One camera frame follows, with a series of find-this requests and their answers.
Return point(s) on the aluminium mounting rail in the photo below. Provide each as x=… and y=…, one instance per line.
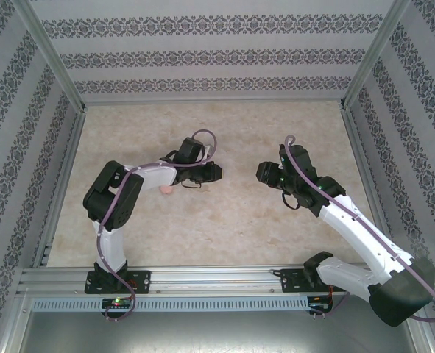
x=209, y=281

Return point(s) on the aluminium table side rail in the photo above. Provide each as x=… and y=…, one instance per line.
x=360, y=147
x=71, y=147

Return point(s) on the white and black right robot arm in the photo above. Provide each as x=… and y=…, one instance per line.
x=364, y=239

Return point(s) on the grey metal panel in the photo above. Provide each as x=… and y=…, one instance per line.
x=217, y=334

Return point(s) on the aluminium frame post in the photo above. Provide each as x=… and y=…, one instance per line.
x=371, y=55
x=52, y=55

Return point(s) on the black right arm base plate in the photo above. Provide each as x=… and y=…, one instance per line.
x=290, y=281

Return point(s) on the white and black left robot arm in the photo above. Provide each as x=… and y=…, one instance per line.
x=154, y=178

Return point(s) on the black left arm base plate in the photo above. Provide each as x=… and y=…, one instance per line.
x=140, y=279

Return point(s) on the pink round charging case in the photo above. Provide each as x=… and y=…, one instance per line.
x=166, y=190

